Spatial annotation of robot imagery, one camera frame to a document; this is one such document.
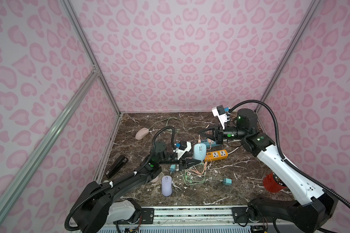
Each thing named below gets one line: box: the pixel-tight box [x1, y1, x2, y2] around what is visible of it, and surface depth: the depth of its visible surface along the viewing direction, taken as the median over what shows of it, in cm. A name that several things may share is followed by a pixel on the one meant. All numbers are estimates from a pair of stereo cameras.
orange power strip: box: [204, 149, 229, 163], surface depth 95 cm
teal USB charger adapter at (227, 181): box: [223, 178, 233, 185], surface depth 83 cm
